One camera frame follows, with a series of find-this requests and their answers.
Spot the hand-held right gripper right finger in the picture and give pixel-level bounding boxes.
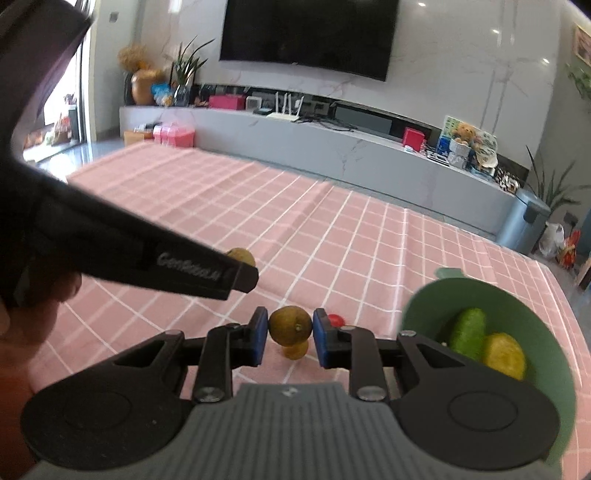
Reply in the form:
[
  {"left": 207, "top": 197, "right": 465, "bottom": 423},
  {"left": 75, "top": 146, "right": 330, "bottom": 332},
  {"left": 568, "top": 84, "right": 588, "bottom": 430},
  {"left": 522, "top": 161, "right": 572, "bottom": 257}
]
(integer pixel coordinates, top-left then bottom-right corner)
[{"left": 313, "top": 308, "right": 490, "bottom": 403}]

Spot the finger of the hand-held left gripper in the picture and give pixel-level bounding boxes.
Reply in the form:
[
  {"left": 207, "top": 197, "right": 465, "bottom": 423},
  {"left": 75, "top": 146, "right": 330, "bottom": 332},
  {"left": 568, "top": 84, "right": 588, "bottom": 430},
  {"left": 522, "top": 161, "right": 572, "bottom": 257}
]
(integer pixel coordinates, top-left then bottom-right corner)
[{"left": 230, "top": 263, "right": 260, "bottom": 294}]

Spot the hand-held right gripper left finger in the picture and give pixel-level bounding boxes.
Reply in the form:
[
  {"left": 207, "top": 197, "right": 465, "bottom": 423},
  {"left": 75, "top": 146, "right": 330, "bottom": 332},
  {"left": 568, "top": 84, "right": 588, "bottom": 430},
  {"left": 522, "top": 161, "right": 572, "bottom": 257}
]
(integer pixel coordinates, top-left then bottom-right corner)
[{"left": 99, "top": 307, "right": 269, "bottom": 404}]

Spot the green colander bowl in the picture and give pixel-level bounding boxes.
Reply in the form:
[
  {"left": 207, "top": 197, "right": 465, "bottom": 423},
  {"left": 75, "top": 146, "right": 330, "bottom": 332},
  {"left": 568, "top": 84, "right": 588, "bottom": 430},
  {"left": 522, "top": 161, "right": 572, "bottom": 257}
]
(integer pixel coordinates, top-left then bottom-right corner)
[{"left": 401, "top": 268, "right": 578, "bottom": 464}]

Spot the green cucumber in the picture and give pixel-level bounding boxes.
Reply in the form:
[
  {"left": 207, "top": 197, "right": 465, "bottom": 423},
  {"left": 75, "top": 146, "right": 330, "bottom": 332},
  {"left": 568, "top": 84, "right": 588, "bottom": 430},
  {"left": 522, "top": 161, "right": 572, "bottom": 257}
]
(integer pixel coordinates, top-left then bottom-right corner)
[{"left": 449, "top": 308, "right": 488, "bottom": 361}]

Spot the yellow-green mango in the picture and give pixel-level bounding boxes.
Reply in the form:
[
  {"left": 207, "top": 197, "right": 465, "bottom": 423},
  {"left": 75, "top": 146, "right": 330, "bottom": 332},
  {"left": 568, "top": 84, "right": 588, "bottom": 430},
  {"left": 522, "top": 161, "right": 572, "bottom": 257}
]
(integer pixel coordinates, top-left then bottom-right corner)
[{"left": 481, "top": 332, "right": 527, "bottom": 381}]

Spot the person's left forearm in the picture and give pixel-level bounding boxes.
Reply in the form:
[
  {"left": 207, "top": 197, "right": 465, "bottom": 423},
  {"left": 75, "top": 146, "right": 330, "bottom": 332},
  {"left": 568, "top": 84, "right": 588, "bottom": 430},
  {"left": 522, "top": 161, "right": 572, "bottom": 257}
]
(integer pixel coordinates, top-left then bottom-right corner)
[{"left": 0, "top": 344, "right": 44, "bottom": 467}]

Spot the person's left hand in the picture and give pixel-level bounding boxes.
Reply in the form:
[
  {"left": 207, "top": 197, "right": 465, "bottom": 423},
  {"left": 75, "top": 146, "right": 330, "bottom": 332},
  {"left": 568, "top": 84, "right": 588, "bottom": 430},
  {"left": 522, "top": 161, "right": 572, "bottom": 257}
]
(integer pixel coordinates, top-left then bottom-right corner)
[{"left": 0, "top": 272, "right": 83, "bottom": 356}]

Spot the pink checkered tablecloth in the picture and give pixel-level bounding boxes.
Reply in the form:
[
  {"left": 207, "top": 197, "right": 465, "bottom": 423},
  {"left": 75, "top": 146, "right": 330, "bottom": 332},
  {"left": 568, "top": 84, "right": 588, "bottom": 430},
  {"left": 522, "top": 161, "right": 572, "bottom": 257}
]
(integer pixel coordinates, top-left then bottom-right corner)
[{"left": 32, "top": 141, "right": 578, "bottom": 462}]

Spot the pink plastic storage box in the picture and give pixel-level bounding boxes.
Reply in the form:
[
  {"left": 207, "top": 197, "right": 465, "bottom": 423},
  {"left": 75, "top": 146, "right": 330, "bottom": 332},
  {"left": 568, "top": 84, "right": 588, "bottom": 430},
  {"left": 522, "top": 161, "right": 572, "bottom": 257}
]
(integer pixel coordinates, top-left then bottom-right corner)
[{"left": 152, "top": 124, "right": 195, "bottom": 148}]

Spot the grey marble TV console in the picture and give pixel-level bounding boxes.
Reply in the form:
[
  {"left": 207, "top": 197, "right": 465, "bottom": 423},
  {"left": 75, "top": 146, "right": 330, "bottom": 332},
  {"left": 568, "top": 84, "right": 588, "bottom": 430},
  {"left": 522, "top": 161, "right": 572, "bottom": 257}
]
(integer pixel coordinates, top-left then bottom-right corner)
[{"left": 119, "top": 104, "right": 515, "bottom": 236}]

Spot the orange vase with dried flowers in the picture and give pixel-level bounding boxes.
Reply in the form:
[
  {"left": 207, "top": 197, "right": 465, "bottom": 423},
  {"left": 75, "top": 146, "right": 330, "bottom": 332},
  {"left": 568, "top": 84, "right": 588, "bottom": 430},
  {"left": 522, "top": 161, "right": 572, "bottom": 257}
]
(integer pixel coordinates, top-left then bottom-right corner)
[{"left": 117, "top": 44, "right": 167, "bottom": 106}]

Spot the white router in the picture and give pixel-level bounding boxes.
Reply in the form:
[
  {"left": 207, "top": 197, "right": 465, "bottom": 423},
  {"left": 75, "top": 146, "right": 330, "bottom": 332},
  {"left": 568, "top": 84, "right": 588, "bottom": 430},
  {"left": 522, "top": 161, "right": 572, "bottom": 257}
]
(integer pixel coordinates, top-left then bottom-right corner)
[{"left": 267, "top": 91, "right": 305, "bottom": 123}]

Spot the leafy plant in glass vase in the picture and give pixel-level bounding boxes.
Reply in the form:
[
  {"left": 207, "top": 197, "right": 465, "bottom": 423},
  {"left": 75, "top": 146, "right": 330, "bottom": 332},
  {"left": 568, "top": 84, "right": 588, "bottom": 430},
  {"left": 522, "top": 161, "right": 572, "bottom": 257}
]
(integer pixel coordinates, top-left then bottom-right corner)
[{"left": 168, "top": 37, "right": 215, "bottom": 107}]

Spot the pink flat box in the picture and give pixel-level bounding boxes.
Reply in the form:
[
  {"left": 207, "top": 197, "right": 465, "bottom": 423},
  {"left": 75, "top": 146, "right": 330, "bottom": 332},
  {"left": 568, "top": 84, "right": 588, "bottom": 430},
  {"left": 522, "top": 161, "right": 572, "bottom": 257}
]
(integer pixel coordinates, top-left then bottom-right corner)
[{"left": 209, "top": 93, "right": 245, "bottom": 110}]

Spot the grey soundbar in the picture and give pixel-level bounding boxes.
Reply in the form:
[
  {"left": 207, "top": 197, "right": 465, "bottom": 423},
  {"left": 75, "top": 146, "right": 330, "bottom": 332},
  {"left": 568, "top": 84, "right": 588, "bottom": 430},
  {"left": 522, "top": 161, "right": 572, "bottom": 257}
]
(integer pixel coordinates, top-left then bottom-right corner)
[{"left": 330, "top": 100, "right": 393, "bottom": 137}]

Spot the grey-blue pedal trash can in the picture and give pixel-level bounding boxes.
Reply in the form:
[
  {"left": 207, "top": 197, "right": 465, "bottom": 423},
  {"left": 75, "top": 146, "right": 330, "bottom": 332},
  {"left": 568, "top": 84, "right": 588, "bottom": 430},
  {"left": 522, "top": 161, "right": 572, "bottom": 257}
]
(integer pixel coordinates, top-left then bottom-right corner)
[{"left": 496, "top": 187, "right": 552, "bottom": 254}]

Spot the cream patterned hat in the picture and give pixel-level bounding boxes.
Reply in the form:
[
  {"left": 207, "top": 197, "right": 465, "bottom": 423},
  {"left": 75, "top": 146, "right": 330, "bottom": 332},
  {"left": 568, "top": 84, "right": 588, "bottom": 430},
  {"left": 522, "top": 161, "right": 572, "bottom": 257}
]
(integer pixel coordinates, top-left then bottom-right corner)
[{"left": 473, "top": 143, "right": 500, "bottom": 169}]

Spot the teddy bear bouquet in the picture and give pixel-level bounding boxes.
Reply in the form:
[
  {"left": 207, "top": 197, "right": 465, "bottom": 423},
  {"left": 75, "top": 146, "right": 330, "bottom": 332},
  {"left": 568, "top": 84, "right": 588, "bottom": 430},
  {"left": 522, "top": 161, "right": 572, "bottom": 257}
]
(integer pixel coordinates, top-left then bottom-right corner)
[{"left": 449, "top": 122, "right": 476, "bottom": 169}]

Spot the white plastic bag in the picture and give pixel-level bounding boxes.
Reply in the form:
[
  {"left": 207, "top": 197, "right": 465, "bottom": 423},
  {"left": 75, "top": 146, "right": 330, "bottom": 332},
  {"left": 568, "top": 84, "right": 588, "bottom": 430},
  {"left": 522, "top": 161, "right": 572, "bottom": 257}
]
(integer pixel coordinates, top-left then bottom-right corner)
[{"left": 538, "top": 222, "right": 566, "bottom": 259}]

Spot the colourful picture board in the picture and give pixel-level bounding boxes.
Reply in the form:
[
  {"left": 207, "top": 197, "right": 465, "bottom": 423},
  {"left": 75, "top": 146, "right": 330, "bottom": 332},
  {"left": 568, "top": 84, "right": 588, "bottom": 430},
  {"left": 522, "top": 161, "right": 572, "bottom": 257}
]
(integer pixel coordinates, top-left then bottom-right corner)
[{"left": 441, "top": 115, "right": 497, "bottom": 158}]

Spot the red gift bag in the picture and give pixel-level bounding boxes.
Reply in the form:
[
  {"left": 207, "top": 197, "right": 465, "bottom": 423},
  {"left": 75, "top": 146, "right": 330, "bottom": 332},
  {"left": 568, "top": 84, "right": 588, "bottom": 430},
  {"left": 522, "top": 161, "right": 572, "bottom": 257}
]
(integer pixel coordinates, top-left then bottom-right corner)
[{"left": 558, "top": 228, "right": 583, "bottom": 268}]

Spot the tall leafy floor plant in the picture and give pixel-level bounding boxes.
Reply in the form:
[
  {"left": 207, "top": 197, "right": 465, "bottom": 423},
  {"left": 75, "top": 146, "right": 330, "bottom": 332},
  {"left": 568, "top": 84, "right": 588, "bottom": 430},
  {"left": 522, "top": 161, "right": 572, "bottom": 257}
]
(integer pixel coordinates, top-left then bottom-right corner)
[{"left": 526, "top": 145, "right": 591, "bottom": 232}]

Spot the hanging vine plant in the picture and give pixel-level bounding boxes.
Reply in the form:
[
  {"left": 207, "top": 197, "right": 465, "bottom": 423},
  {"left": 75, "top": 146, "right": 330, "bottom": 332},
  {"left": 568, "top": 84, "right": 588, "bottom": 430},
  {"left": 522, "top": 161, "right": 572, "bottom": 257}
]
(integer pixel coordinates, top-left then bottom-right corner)
[{"left": 566, "top": 62, "right": 591, "bottom": 100}]

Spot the black cable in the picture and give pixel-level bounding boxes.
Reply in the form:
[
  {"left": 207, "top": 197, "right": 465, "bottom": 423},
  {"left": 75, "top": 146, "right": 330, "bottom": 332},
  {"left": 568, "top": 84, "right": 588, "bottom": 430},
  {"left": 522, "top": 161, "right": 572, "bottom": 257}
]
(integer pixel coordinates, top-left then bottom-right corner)
[{"left": 295, "top": 115, "right": 356, "bottom": 132}]

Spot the black wall television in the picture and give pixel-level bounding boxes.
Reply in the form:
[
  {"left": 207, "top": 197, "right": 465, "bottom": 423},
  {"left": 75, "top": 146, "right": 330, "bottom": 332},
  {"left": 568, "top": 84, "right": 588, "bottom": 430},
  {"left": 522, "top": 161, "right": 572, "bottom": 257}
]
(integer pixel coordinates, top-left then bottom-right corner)
[{"left": 219, "top": 0, "right": 400, "bottom": 82}]

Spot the framed wall picture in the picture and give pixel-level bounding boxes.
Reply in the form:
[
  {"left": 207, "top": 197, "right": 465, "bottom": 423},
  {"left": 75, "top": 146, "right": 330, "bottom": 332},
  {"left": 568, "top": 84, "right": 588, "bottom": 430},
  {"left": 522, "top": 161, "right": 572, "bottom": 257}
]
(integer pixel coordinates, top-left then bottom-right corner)
[{"left": 573, "top": 23, "right": 591, "bottom": 63}]

